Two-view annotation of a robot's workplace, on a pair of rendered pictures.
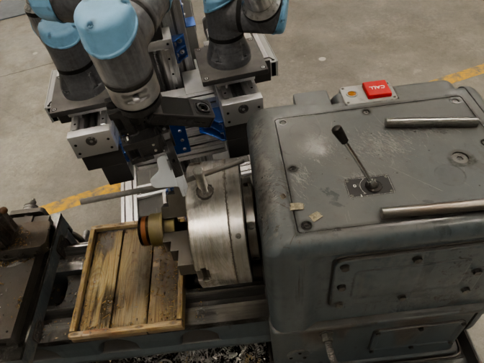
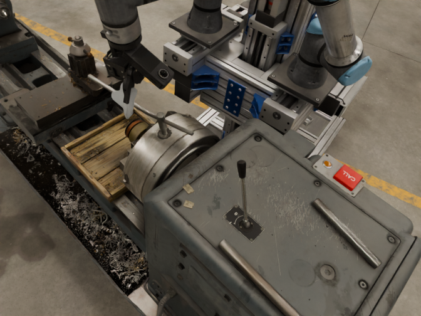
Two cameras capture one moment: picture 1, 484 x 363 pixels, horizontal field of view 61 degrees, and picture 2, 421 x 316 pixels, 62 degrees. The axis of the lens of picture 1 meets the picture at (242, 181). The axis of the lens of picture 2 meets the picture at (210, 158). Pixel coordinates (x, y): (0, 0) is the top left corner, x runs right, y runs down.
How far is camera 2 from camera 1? 42 cm
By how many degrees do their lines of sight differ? 22
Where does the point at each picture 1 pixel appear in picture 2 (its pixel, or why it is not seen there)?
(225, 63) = (294, 75)
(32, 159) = not seen: hidden behind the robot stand
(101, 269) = (113, 133)
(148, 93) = (118, 35)
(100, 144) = (178, 64)
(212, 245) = (138, 166)
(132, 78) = (106, 17)
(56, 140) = not seen: hidden behind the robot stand
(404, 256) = (219, 286)
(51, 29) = not seen: outside the picture
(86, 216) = (180, 108)
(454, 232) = (250, 304)
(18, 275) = (72, 96)
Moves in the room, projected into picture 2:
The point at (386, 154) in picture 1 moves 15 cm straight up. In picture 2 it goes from (284, 218) to (305, 184)
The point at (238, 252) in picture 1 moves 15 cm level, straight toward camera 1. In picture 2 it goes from (147, 184) to (106, 219)
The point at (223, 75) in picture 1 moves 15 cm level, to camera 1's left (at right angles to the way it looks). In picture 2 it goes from (285, 83) to (254, 64)
